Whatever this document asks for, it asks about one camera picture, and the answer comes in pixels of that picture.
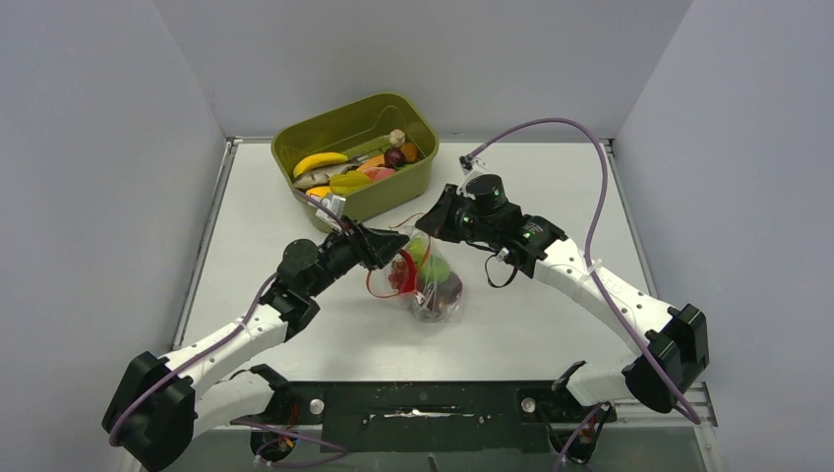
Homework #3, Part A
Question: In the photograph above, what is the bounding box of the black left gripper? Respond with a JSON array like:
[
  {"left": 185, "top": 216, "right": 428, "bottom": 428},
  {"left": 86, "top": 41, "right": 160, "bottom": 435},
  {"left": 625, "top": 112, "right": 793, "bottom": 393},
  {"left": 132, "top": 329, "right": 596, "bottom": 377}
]
[{"left": 306, "top": 215, "right": 409, "bottom": 298}]

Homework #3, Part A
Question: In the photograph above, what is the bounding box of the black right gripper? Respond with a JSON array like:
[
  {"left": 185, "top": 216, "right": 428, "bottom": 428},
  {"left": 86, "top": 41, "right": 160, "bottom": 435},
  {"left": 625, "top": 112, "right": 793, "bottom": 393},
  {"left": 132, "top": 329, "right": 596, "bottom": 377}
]
[{"left": 417, "top": 184, "right": 497, "bottom": 245}]

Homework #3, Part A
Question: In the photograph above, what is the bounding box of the red grape bunch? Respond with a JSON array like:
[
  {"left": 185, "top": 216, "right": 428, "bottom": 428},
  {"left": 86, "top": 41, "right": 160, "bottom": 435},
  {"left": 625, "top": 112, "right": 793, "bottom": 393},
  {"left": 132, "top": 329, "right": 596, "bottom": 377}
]
[{"left": 387, "top": 261, "right": 410, "bottom": 292}]

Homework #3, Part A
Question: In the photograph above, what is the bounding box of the red chili pepper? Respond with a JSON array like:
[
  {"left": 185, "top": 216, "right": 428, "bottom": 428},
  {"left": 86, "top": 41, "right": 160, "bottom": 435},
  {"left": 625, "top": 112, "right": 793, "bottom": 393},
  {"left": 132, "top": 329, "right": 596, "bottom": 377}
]
[{"left": 388, "top": 250, "right": 418, "bottom": 294}]

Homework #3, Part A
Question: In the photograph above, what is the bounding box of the green cabbage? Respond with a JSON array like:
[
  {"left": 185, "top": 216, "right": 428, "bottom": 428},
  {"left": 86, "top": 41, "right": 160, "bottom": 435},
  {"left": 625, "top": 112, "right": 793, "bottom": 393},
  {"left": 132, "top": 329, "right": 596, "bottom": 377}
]
[{"left": 406, "top": 237, "right": 451, "bottom": 284}]

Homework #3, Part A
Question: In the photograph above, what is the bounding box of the clear zip top bag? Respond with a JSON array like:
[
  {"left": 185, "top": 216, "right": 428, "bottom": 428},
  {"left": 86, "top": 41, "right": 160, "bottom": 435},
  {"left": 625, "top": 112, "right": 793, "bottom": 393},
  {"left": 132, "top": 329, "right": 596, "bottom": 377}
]
[{"left": 365, "top": 212, "right": 464, "bottom": 323}]

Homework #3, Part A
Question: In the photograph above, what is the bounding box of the purple red onion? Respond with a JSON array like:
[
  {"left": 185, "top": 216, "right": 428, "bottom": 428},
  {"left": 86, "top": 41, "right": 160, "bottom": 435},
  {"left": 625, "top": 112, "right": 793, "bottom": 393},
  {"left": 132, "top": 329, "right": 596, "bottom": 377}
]
[{"left": 433, "top": 272, "right": 463, "bottom": 312}]

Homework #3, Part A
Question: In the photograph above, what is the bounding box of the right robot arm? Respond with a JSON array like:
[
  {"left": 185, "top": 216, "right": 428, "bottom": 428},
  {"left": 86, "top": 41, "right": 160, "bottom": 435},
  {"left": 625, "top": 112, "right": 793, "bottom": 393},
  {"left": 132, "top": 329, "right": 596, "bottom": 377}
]
[{"left": 416, "top": 174, "right": 709, "bottom": 420}]

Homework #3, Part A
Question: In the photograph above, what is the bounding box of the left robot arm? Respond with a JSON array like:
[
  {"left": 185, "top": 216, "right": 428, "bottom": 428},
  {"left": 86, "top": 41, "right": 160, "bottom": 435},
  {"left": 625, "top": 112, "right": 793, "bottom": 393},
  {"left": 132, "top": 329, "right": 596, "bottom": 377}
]
[{"left": 102, "top": 217, "right": 409, "bottom": 471}]

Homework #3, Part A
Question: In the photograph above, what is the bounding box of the pink peach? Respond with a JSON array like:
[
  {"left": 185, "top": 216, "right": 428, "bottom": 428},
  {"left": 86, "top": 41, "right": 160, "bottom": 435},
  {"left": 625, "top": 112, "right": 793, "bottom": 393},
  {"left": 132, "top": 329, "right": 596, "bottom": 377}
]
[{"left": 363, "top": 167, "right": 396, "bottom": 182}]

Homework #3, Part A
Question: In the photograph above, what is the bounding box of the green yellow mango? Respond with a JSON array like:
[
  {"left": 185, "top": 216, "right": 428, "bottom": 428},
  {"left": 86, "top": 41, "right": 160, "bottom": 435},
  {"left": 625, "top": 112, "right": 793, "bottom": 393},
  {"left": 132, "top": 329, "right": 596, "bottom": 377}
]
[{"left": 328, "top": 171, "right": 373, "bottom": 195}]

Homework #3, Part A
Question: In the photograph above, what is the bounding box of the small orange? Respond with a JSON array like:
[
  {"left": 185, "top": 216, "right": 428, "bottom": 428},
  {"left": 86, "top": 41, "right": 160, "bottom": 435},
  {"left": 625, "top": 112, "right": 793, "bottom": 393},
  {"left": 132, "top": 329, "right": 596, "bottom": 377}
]
[{"left": 399, "top": 143, "right": 421, "bottom": 164}]

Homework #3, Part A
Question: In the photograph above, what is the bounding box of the orange carrot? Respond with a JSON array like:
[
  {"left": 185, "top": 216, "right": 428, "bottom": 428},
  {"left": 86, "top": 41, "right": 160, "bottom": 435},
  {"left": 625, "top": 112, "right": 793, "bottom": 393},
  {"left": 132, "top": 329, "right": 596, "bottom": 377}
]
[{"left": 357, "top": 154, "right": 387, "bottom": 172}]

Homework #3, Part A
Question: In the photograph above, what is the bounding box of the dark plum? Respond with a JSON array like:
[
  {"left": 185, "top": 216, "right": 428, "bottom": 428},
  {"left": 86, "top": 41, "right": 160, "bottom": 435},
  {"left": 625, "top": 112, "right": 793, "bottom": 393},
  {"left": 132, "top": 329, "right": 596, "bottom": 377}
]
[{"left": 384, "top": 147, "right": 408, "bottom": 170}]

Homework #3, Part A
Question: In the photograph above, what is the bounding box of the white garlic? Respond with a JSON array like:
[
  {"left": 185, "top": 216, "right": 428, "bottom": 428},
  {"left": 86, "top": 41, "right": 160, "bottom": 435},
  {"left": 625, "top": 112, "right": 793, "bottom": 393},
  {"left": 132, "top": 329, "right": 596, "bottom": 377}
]
[{"left": 387, "top": 129, "right": 407, "bottom": 148}]

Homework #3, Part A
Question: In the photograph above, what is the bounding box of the yellow banana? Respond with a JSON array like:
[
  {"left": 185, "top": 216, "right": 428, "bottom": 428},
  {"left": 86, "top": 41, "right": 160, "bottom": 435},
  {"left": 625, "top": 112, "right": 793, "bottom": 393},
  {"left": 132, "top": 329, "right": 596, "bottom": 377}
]
[{"left": 292, "top": 152, "right": 349, "bottom": 178}]

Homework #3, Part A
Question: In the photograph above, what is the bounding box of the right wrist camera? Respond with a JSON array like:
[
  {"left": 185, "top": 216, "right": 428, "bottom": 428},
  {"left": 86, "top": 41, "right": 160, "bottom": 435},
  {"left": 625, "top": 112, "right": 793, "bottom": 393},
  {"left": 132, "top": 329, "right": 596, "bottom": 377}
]
[{"left": 456, "top": 154, "right": 492, "bottom": 199}]

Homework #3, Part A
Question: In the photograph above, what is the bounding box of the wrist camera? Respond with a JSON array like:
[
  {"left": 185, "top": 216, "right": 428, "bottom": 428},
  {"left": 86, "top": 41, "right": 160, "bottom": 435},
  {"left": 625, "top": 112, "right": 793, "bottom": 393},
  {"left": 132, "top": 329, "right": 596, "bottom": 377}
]
[
  {"left": 456, "top": 154, "right": 492, "bottom": 199},
  {"left": 316, "top": 193, "right": 346, "bottom": 230}
]

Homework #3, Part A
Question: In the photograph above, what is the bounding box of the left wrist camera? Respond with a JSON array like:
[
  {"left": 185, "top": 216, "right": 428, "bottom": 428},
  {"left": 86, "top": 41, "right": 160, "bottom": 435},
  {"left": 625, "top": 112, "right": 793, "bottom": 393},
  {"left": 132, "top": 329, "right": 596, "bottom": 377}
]
[{"left": 316, "top": 193, "right": 346, "bottom": 230}]

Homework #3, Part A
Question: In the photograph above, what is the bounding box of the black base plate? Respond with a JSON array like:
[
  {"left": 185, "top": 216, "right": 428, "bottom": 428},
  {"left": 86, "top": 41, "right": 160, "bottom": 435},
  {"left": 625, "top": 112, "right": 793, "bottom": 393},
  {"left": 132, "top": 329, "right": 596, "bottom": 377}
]
[{"left": 257, "top": 381, "right": 617, "bottom": 461}]

